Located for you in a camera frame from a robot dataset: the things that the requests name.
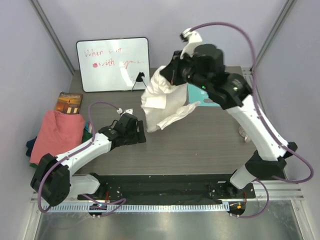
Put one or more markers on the aluminium rail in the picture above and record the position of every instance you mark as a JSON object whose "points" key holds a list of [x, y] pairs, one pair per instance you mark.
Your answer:
{"points": [[277, 190], [257, 100]]}

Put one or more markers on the white t shirt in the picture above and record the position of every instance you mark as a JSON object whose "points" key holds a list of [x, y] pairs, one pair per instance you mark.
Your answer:
{"points": [[163, 103]]}

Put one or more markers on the left aluminium frame post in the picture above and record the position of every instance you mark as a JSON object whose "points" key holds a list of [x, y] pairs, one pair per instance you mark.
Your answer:
{"points": [[52, 34]]}

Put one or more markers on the pink folded t shirt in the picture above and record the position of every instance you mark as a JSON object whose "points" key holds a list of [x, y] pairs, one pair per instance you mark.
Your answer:
{"points": [[53, 116]]}

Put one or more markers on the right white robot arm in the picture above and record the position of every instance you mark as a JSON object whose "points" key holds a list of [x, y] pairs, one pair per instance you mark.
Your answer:
{"points": [[237, 89]]}

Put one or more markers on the small white whiteboard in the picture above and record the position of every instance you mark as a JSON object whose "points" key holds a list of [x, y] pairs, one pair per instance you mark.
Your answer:
{"points": [[109, 65]]}

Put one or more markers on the aluminium frame post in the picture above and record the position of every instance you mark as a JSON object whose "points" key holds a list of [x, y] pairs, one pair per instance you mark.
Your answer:
{"points": [[52, 34], [281, 18]]}

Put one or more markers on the teal cutting board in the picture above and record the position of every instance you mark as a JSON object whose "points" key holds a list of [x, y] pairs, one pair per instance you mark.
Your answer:
{"points": [[196, 94]]}

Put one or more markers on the white mug yellow inside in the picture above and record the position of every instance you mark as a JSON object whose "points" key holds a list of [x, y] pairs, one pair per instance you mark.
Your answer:
{"points": [[244, 134]]}

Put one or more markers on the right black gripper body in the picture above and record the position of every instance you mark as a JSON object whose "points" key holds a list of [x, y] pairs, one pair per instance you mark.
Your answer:
{"points": [[183, 70]]}

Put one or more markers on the green folded t shirt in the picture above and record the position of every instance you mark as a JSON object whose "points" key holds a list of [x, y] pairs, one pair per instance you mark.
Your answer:
{"points": [[86, 133]]}

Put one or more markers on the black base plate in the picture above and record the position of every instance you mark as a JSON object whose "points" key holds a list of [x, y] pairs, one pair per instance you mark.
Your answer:
{"points": [[168, 190]]}

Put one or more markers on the right aluminium frame post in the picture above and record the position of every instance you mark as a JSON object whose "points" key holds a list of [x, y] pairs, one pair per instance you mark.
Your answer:
{"points": [[281, 18]]}

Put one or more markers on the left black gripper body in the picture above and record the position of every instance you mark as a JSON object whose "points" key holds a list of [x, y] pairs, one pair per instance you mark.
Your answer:
{"points": [[133, 137]]}

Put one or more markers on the brown book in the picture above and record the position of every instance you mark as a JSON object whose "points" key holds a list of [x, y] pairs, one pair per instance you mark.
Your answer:
{"points": [[69, 103]]}

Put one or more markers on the perforated cable tray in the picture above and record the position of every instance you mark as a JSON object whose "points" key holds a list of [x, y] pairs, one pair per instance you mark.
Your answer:
{"points": [[90, 207]]}

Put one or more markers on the right aluminium rail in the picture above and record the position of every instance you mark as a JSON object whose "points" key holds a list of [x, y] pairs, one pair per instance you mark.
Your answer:
{"points": [[257, 100]]}

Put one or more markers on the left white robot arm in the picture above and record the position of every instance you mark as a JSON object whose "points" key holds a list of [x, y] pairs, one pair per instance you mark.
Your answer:
{"points": [[54, 179]]}

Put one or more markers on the front aluminium rail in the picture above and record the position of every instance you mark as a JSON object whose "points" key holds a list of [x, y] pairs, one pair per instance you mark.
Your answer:
{"points": [[277, 190]]}

